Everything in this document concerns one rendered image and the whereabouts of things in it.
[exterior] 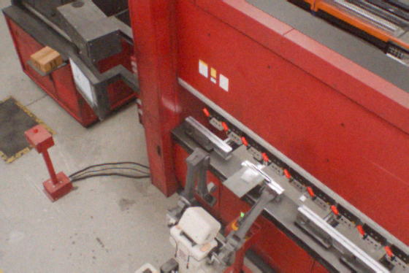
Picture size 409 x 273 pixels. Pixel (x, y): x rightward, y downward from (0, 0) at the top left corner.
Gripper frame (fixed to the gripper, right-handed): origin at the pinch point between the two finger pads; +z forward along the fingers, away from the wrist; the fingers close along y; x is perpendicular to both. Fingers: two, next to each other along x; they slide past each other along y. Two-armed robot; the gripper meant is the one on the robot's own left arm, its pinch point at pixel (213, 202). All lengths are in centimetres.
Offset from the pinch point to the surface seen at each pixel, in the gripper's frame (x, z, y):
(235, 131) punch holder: -49, -7, 19
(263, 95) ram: -71, -51, -2
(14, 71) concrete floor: 35, 94, 359
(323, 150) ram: -66, -43, -52
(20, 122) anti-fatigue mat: 70, 74, 273
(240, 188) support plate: -20.2, 9.9, -5.1
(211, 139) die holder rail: -37, 22, 46
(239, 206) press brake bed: -11.1, 43.8, 0.0
